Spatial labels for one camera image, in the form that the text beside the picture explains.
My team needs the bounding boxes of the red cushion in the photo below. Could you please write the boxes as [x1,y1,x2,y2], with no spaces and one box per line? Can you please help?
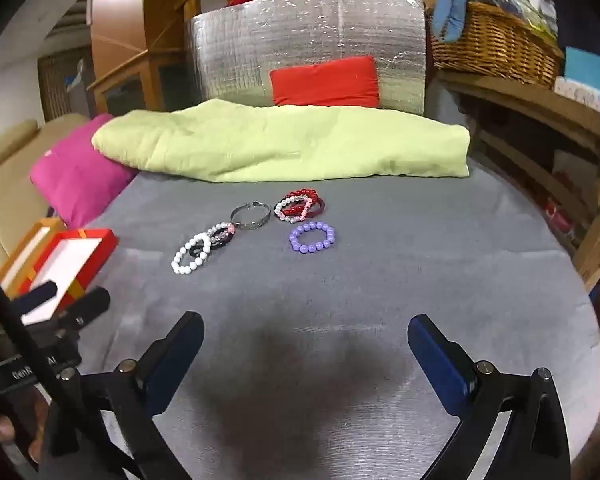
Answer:
[270,56,381,108]

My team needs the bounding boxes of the clear pink beaded bracelet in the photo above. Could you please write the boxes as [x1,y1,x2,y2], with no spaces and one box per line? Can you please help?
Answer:
[207,222,237,246]

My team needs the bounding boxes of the grey bed sheet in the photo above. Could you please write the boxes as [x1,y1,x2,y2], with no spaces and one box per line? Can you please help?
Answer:
[40,160,600,480]

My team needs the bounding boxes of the light green folded blanket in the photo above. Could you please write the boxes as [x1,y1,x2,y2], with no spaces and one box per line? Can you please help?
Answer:
[91,99,472,183]

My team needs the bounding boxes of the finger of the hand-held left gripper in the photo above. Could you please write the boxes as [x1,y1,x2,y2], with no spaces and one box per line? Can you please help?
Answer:
[14,281,59,314]
[55,287,112,332]

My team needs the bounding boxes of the magenta pillow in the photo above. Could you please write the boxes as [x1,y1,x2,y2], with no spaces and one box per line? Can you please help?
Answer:
[30,113,138,228]

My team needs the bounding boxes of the blue cloth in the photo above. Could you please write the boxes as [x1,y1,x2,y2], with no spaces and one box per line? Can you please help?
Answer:
[432,0,487,41]

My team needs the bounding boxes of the red beaded bracelet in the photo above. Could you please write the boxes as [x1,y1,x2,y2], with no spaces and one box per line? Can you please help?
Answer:
[284,188,322,211]

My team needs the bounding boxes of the wooden cabinet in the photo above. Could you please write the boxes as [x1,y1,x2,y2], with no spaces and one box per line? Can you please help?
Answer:
[87,0,193,111]

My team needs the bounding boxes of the orange box lid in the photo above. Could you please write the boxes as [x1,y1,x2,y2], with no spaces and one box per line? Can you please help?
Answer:
[0,217,66,306]

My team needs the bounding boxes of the pink and white beaded bracelet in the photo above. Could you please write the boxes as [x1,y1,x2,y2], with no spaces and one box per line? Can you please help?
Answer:
[274,196,315,224]

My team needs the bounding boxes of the red jewelry box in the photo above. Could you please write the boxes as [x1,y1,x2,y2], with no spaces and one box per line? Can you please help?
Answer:
[17,228,119,323]

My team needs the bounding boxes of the wicker basket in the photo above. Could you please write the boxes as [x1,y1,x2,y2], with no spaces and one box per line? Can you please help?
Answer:
[427,0,566,91]

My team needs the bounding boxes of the silver bangle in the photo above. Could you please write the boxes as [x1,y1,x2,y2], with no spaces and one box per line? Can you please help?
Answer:
[230,202,272,231]

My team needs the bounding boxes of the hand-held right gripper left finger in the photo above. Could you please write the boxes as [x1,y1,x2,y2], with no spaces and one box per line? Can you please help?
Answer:
[40,311,206,480]

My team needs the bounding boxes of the wooden shelf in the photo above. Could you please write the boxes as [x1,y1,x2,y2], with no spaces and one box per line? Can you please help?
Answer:
[435,70,600,291]

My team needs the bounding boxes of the blue and white carton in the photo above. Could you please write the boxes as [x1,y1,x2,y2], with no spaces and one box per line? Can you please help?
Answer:
[555,47,600,113]

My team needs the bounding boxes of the dark red bangle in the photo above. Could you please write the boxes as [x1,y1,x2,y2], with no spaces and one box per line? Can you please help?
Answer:
[300,195,327,220]

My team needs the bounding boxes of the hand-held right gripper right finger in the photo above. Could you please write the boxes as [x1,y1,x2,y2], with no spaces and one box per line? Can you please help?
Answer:
[407,314,573,480]

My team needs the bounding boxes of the purple beaded bracelet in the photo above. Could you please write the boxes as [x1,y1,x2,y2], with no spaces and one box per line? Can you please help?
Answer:
[288,221,337,254]

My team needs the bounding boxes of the black cord bracelet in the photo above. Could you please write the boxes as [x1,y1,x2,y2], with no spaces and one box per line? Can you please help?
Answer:
[190,236,227,266]

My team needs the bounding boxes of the silver foil insulation panel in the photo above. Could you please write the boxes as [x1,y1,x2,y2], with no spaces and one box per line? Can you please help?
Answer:
[190,0,428,116]

